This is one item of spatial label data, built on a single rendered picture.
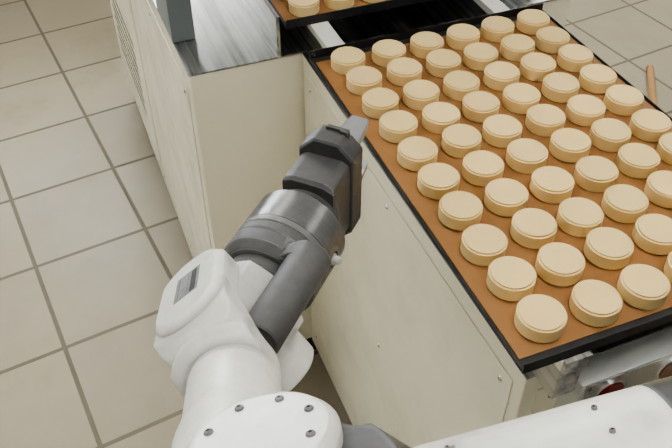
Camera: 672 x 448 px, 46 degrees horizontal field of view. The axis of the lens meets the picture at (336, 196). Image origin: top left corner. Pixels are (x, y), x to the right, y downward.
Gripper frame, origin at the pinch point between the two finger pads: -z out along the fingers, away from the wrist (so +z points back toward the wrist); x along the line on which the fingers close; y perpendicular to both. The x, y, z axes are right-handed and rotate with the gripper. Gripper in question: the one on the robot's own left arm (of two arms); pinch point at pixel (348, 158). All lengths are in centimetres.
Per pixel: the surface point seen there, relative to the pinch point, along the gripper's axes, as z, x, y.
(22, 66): -118, -103, 175
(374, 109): -23.5, -11.1, 6.1
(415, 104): -27.6, -11.7, 1.7
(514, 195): -13.7, -10.8, -15.2
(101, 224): -63, -103, 100
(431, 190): -11.3, -11.3, -6.0
